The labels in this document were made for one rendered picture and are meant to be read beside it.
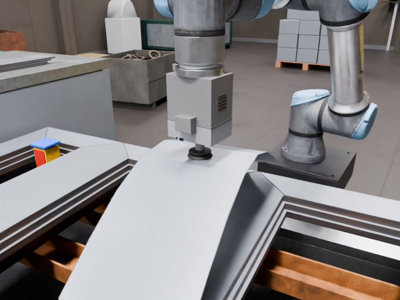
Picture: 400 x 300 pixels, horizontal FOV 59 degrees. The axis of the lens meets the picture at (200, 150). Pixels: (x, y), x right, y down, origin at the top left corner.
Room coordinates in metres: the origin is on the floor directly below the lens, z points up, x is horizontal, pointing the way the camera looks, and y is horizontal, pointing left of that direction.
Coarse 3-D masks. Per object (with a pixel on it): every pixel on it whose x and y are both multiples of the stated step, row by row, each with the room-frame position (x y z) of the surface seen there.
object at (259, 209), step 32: (0, 160) 0.92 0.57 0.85; (32, 160) 0.99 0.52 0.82; (128, 160) 0.90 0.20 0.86; (96, 192) 0.77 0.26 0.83; (256, 192) 0.71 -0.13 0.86; (32, 224) 0.61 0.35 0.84; (256, 224) 0.58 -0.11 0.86; (320, 224) 0.65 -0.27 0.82; (352, 224) 0.63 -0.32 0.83; (384, 224) 0.61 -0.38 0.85; (0, 256) 0.53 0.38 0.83; (224, 256) 0.49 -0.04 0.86; (256, 256) 0.51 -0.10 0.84; (224, 288) 0.42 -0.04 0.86
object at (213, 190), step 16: (144, 160) 0.53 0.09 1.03; (160, 160) 0.52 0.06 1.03; (128, 176) 0.50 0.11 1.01; (144, 176) 0.49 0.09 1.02; (160, 176) 0.49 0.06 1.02; (176, 176) 0.48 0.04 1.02; (192, 176) 0.48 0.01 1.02; (208, 176) 0.48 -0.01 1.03; (224, 176) 0.47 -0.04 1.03; (240, 176) 0.47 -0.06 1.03; (128, 192) 0.46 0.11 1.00; (144, 192) 0.46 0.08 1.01; (160, 192) 0.46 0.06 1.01; (176, 192) 0.45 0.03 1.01; (192, 192) 0.45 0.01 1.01; (208, 192) 0.44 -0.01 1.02; (224, 192) 0.44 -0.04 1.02; (208, 208) 0.42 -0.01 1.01; (224, 208) 0.41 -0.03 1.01
